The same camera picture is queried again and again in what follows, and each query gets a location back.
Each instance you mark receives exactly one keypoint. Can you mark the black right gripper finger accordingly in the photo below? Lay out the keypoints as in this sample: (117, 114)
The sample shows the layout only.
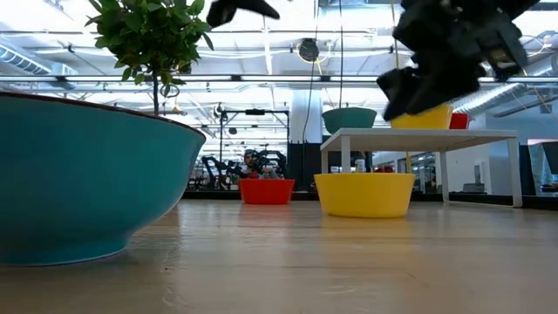
(449, 83)
(399, 91)

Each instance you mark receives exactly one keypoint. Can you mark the background black robot arm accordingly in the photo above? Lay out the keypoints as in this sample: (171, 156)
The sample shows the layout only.
(275, 158)
(213, 171)

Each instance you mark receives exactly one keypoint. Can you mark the teal patterned ceramic bowl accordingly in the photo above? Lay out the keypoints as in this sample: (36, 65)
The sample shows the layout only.
(87, 183)
(349, 120)

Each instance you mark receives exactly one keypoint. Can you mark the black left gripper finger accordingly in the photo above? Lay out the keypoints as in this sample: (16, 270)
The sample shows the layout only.
(244, 6)

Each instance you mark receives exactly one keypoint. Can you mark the green leafy plant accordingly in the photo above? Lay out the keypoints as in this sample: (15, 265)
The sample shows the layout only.
(148, 35)

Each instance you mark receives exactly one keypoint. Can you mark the yellow plastic mini bowl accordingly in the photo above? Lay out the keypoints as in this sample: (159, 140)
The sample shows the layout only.
(436, 118)
(364, 196)

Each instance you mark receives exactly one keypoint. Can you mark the person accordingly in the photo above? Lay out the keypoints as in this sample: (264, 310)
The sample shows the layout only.
(251, 159)

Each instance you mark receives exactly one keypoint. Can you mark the black background station frame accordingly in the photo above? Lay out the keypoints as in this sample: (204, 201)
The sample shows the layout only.
(255, 112)

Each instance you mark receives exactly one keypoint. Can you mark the red plastic mini bowl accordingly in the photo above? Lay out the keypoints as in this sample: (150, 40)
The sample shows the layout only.
(460, 121)
(266, 192)

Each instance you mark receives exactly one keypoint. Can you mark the white perforated metal shelf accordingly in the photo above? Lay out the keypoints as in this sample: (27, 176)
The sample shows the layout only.
(414, 134)

